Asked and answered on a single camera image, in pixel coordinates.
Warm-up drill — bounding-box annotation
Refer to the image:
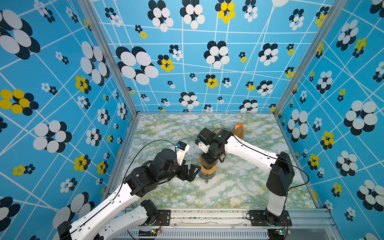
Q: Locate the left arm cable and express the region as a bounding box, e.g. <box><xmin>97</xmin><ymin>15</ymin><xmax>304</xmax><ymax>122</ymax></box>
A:
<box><xmin>119</xmin><ymin>139</ymin><xmax>178</xmax><ymax>193</ymax></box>

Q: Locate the green circuit board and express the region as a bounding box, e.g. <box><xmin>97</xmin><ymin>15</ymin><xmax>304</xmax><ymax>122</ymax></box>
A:
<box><xmin>138</xmin><ymin>229</ymin><xmax>161</xmax><ymax>237</ymax></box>
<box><xmin>268</xmin><ymin>229</ymin><xmax>285</xmax><ymax>240</ymax></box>

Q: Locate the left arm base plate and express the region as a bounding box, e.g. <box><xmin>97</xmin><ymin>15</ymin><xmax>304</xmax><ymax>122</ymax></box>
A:
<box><xmin>141</xmin><ymin>210</ymin><xmax>171</xmax><ymax>227</ymax></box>

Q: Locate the aluminium front rail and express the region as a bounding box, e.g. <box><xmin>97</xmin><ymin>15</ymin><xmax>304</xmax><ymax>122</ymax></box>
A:
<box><xmin>112</xmin><ymin>209</ymin><xmax>342</xmax><ymax>240</ymax></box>

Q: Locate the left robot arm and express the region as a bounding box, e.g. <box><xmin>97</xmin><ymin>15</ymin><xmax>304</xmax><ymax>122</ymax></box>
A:
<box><xmin>58</xmin><ymin>149</ymin><xmax>201</xmax><ymax>240</ymax></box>

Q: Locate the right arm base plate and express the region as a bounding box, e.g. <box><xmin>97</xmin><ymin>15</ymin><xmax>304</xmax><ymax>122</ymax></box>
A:
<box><xmin>246</xmin><ymin>210</ymin><xmax>292</xmax><ymax>228</ymax></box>

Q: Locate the left green circuit board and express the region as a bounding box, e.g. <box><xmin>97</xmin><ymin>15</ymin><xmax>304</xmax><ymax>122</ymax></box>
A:
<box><xmin>138</xmin><ymin>229</ymin><xmax>161</xmax><ymax>237</ymax></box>

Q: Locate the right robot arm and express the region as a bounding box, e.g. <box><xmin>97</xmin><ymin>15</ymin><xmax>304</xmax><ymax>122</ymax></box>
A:
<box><xmin>195</xmin><ymin>128</ymin><xmax>295</xmax><ymax>226</ymax></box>

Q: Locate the right green circuit board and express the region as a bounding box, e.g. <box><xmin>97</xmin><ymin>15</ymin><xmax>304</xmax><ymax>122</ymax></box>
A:
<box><xmin>268</xmin><ymin>229</ymin><xmax>285</xmax><ymax>240</ymax></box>

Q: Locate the wooden ring holder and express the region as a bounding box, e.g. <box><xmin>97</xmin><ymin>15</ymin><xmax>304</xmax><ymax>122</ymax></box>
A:
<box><xmin>199</xmin><ymin>166</ymin><xmax>217</xmax><ymax>176</ymax></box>

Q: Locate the orange coffee filter box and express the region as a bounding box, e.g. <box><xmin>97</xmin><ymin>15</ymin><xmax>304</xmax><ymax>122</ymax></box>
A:
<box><xmin>232</xmin><ymin>124</ymin><xmax>245</xmax><ymax>139</ymax></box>

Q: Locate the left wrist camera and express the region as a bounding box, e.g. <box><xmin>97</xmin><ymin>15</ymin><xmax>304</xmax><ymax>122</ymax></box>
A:
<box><xmin>176</xmin><ymin>141</ymin><xmax>190</xmax><ymax>166</ymax></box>

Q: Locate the grey glass pitcher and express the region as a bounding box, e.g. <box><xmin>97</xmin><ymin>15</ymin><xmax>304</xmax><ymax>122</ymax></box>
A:
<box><xmin>199</xmin><ymin>173</ymin><xmax>216</xmax><ymax>184</ymax></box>

